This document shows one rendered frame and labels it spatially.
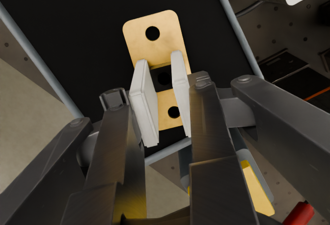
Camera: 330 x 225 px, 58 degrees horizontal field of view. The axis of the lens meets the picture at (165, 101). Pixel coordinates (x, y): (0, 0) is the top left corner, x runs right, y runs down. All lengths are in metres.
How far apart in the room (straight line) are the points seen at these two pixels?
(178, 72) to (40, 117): 1.49
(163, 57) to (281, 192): 0.75
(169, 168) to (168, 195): 0.96
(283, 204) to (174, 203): 0.95
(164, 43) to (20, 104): 1.46
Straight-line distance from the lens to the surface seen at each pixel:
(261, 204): 0.29
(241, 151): 0.28
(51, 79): 0.23
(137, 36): 0.21
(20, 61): 0.77
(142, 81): 0.16
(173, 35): 0.21
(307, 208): 0.39
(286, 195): 0.93
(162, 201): 1.79
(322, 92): 0.52
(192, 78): 0.16
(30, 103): 1.62
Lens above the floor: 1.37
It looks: 69 degrees down
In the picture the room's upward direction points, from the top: 179 degrees clockwise
